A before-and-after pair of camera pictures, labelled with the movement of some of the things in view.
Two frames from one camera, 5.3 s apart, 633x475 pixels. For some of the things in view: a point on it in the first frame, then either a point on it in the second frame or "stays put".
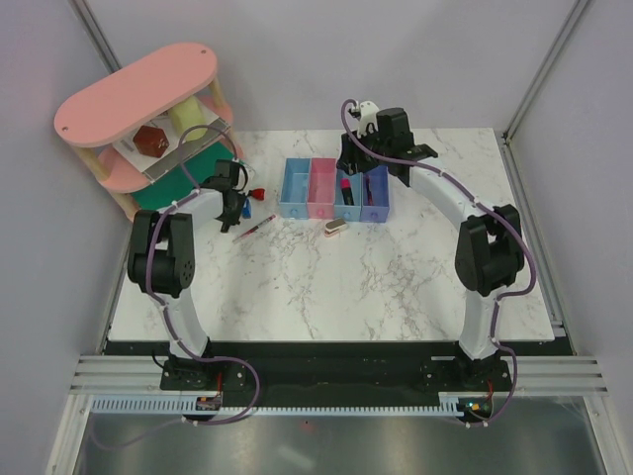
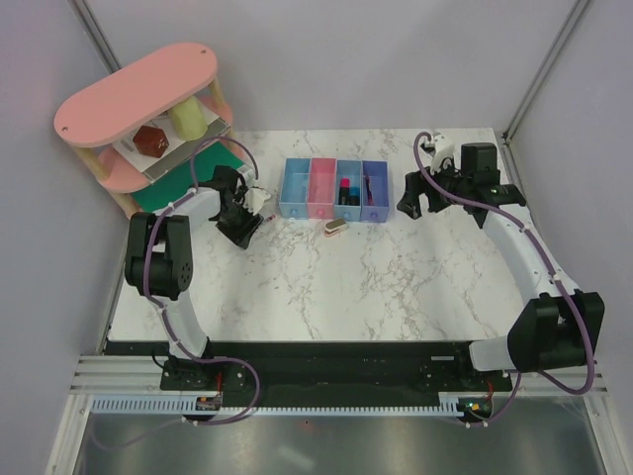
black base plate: (335, 368) stays put
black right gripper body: (364, 157) to (437, 199)
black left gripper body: (232, 216) to (239, 224)
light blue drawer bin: (343, 212) stays put
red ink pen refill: (369, 192) stays put
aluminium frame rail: (548, 283) stays put
